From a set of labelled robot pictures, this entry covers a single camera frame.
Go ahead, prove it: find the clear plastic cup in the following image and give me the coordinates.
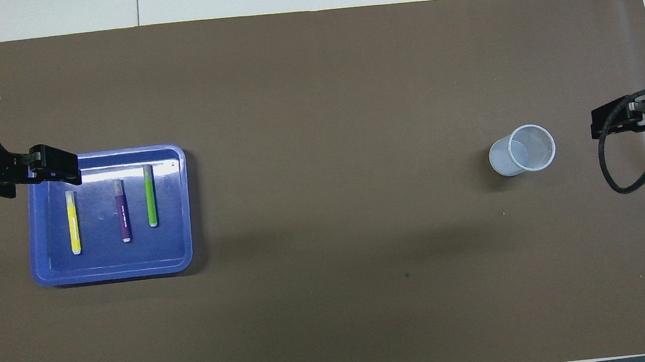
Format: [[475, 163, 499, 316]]
[[486, 122, 558, 178]]

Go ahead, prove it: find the brown table mat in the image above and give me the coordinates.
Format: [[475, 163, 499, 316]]
[[0, 0, 645, 362]]

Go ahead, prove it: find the blue plastic tray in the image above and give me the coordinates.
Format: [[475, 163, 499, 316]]
[[20, 142, 197, 288]]

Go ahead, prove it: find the green highlighter pen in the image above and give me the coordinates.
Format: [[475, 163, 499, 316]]
[[142, 164, 159, 228]]

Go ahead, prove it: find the yellow highlighter pen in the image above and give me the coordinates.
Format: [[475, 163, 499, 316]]
[[65, 190, 82, 255]]

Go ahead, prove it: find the purple highlighter pen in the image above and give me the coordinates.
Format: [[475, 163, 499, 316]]
[[113, 178, 133, 244]]

